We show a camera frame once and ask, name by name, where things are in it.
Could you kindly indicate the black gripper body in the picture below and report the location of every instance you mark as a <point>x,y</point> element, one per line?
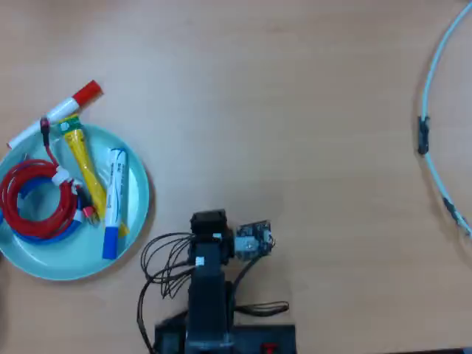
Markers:
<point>208,223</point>

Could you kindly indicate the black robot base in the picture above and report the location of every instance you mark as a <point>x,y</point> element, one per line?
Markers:
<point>265,337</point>

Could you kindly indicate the blue and white marker pen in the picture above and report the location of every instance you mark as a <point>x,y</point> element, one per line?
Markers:
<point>115,191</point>

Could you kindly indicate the light blue round plate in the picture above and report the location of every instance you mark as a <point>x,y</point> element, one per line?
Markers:
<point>121,236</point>

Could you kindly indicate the red and white marker pen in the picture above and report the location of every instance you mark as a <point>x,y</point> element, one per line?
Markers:
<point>62,107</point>

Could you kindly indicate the blue camera circuit board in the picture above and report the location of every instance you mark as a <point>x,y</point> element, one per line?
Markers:
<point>254,241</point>

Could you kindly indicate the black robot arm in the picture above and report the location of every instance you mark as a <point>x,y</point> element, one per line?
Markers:
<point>206,295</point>

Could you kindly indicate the blue tape roll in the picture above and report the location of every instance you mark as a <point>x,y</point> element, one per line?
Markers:
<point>55,239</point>

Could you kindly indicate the yellow tube pen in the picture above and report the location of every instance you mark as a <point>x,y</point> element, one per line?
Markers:
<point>83,155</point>

